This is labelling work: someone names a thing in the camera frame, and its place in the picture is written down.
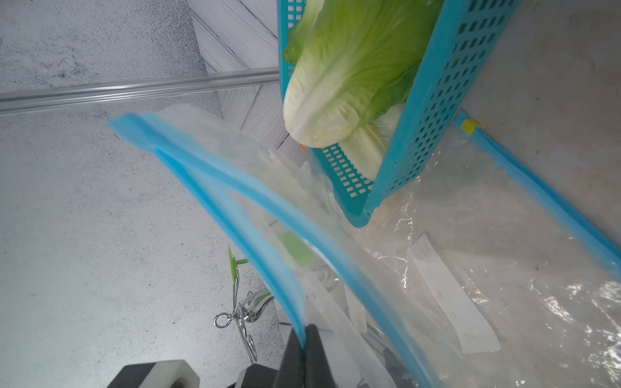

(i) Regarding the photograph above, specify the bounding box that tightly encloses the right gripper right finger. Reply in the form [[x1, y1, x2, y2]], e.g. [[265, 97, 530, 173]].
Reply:
[[304, 324, 336, 388]]

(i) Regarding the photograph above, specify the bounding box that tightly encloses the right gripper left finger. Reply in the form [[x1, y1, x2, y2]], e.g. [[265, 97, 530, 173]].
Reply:
[[273, 330, 305, 388]]

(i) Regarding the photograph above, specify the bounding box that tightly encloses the clear zipper bag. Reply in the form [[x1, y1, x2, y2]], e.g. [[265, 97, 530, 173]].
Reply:
[[352, 127, 620, 387], [109, 104, 467, 387]]

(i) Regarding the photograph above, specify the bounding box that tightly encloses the chinese cabbage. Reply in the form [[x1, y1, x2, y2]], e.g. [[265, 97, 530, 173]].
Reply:
[[338, 103, 405, 181], [282, 1, 443, 148]]

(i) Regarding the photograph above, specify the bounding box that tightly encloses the teal plastic basket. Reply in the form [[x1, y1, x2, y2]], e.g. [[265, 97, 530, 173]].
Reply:
[[278, 0, 517, 227]]

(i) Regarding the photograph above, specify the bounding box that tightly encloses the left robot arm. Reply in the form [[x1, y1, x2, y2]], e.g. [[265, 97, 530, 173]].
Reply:
[[108, 360, 278, 388]]

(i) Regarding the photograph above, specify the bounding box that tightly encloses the green plastic goblet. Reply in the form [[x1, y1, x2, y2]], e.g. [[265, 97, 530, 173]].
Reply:
[[227, 247, 248, 285]]

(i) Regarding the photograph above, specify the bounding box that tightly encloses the left aluminium frame post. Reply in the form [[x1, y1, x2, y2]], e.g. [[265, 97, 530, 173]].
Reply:
[[1, 67, 280, 116]]

